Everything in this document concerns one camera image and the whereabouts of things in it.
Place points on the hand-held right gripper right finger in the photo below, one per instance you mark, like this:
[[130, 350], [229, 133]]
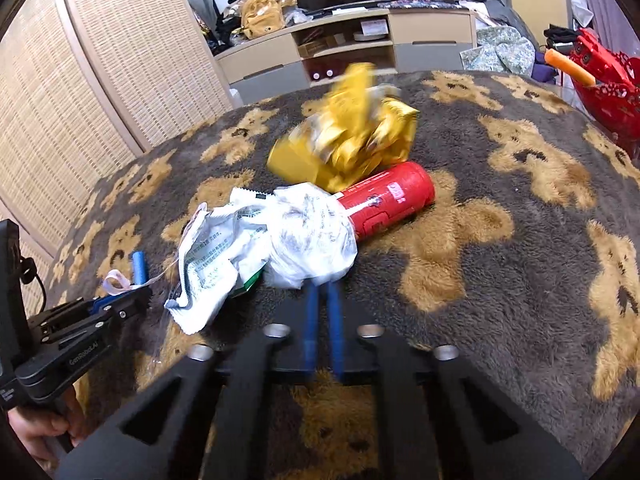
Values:
[[336, 325]]

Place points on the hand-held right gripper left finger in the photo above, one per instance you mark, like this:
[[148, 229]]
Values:
[[310, 325]]

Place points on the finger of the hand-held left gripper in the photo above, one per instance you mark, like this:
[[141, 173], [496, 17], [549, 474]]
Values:
[[102, 305], [125, 307]]

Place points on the pink and white strip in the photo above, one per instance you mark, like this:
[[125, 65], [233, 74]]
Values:
[[116, 282]]

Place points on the gold foil wrapper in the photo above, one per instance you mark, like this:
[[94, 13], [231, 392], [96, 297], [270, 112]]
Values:
[[350, 135]]

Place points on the person's left hand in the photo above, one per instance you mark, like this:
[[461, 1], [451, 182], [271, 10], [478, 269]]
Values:
[[35, 435]]

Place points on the small blue tube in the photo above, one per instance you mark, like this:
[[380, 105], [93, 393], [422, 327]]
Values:
[[139, 267]]

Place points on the white and green printed packet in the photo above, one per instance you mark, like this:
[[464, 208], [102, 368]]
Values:
[[210, 260]]

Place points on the red can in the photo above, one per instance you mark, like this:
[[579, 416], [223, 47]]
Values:
[[395, 195]]

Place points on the bear-printed brown blanket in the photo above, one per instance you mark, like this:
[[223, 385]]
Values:
[[500, 280]]

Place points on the rattan folding screen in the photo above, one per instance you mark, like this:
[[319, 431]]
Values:
[[100, 60]]

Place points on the beige television cabinet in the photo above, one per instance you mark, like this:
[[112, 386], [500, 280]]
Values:
[[430, 27]]

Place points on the yellow backpack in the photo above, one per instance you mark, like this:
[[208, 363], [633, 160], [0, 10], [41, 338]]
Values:
[[260, 14]]

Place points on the floral green cloth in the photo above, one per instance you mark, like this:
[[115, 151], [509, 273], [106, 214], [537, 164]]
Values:
[[500, 50]]

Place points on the pile of clothes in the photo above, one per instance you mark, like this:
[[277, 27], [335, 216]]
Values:
[[235, 5]]

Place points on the dark patterned cloth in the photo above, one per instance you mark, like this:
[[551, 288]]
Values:
[[420, 4]]

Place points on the orange stick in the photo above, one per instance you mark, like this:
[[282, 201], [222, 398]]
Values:
[[569, 67]]

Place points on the grey jacket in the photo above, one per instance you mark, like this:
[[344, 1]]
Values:
[[492, 2]]

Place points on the black bag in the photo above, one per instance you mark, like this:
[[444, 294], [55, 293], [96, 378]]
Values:
[[560, 35]]

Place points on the red openwork basket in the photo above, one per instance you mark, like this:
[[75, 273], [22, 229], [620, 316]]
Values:
[[607, 77]]

